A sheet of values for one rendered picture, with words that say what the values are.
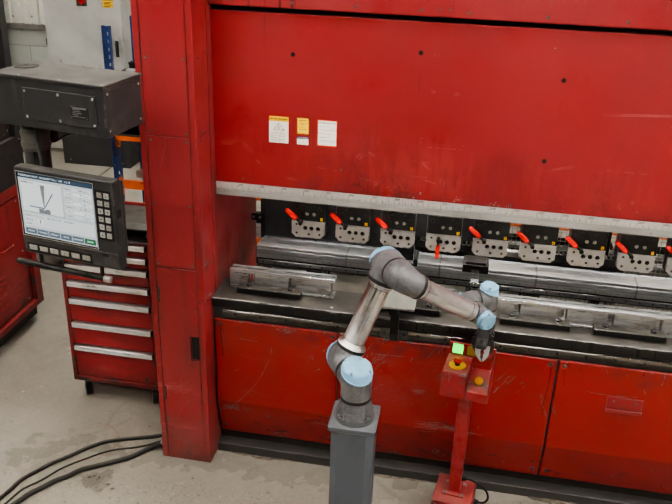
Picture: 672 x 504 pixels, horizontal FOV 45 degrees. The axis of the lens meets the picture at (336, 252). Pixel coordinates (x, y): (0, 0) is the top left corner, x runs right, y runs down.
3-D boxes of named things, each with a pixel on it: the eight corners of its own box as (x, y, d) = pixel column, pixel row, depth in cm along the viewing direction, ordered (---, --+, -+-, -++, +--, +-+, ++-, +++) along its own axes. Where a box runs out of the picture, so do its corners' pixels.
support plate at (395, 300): (371, 307, 340) (372, 305, 340) (380, 280, 364) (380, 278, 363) (414, 312, 337) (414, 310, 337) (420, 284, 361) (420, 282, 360)
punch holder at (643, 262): (614, 270, 338) (621, 233, 331) (612, 261, 345) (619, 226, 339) (652, 273, 335) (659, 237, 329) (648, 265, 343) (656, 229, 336)
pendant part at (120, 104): (16, 277, 331) (-14, 70, 296) (55, 254, 353) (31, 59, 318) (121, 300, 316) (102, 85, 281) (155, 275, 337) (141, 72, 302)
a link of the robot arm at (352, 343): (331, 381, 303) (390, 254, 289) (319, 361, 316) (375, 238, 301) (358, 387, 308) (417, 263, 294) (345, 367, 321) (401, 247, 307)
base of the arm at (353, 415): (371, 430, 298) (373, 408, 293) (331, 425, 300) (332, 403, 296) (376, 407, 311) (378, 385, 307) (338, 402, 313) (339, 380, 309)
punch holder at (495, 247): (471, 254, 347) (474, 219, 341) (471, 247, 355) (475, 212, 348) (506, 258, 345) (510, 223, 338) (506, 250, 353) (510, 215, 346)
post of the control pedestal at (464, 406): (447, 491, 365) (458, 391, 343) (449, 484, 370) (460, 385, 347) (459, 494, 363) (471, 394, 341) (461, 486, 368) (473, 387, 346)
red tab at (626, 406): (605, 411, 351) (608, 398, 349) (605, 409, 353) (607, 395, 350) (641, 416, 349) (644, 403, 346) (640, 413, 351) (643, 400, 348)
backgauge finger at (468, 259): (460, 285, 362) (461, 275, 360) (463, 262, 386) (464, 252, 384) (487, 288, 361) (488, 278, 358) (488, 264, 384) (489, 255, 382)
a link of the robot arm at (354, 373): (346, 406, 294) (347, 374, 289) (334, 386, 306) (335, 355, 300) (376, 400, 298) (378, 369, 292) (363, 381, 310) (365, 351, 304)
